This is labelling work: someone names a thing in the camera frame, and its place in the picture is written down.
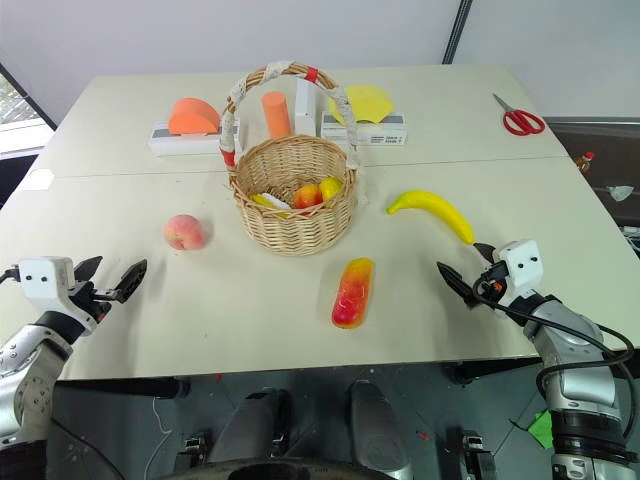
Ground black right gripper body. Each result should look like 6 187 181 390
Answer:
471 261 512 308

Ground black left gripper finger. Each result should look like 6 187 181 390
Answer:
73 255 104 283
110 258 149 304

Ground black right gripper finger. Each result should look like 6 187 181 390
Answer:
471 241 497 265
436 260 477 310

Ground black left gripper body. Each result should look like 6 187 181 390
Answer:
73 278 119 324

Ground yellow and white fruit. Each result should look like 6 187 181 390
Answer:
250 191 292 219

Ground small yellow fruit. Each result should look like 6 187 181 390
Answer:
318 176 345 203

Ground red orange round fruit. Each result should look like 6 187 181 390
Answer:
291 183 324 211

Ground yellow banana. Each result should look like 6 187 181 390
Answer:
385 188 476 246

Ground pink peach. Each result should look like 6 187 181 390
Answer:
161 214 208 251

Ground long red yellow mango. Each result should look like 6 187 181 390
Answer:
331 256 375 331

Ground bottle with red cap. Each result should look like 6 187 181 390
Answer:
574 150 598 176

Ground long white box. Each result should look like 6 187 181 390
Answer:
147 119 242 159

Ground green paper piece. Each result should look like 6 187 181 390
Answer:
528 409 554 449

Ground white box with label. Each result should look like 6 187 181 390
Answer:
320 112 408 148

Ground dark rounded robot leg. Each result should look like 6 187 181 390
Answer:
348 379 415 480
208 388 292 465

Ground black table caster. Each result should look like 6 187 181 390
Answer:
459 427 497 480
182 430 207 467

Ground orange foam half cylinder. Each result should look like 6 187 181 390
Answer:
167 97 222 137

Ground yellow foam wedge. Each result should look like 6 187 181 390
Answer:
326 83 397 126

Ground upright white box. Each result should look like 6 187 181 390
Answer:
293 79 318 138

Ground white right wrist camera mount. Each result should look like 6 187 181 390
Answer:
491 239 545 307

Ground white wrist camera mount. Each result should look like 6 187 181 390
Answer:
17 256 100 337
491 239 545 307

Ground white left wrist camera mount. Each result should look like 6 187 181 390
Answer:
17 256 100 337

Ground black table frame bar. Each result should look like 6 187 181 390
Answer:
53 376 192 402

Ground red handled scissors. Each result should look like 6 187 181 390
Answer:
491 92 547 137

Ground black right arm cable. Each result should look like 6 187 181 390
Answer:
471 276 637 454

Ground thin white cable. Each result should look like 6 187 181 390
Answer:
147 396 174 480

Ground wicker basket with handle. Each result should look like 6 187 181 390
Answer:
217 59 363 258

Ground black vertical post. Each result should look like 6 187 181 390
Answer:
441 0 474 66

